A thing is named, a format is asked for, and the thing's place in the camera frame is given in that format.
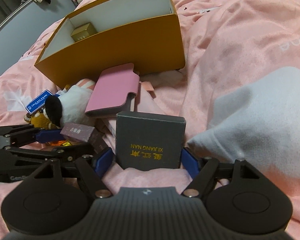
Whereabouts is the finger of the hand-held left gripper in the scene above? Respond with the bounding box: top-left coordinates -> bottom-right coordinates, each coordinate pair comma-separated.
0,144 -> 93,175
0,124 -> 63,147

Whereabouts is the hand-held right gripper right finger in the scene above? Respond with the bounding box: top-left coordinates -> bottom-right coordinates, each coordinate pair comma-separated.
181,147 -> 262,197

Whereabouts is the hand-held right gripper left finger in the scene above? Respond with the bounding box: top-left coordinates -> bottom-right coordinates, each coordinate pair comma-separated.
34,147 -> 115,198

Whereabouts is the brown plush toy with tag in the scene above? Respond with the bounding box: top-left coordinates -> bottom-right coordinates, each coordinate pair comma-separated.
24,89 -> 65,131

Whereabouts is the small purple box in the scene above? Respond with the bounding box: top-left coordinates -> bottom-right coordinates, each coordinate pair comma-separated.
60,122 -> 95,144

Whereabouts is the white plush dog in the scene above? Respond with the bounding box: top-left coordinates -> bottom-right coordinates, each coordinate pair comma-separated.
44,78 -> 103,128

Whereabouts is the grey box with gold print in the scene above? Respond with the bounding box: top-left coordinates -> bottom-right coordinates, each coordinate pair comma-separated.
115,111 -> 187,171

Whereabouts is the orange cardboard box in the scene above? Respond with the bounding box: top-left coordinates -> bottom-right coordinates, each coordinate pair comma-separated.
34,0 -> 186,91

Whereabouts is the orange foil wrapper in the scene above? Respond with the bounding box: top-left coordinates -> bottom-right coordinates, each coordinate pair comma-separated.
48,140 -> 73,147

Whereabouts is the pink leather wallet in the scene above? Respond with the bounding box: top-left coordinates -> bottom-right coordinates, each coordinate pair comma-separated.
84,63 -> 141,119

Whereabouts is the small gold box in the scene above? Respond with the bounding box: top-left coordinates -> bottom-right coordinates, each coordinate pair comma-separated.
70,22 -> 98,43

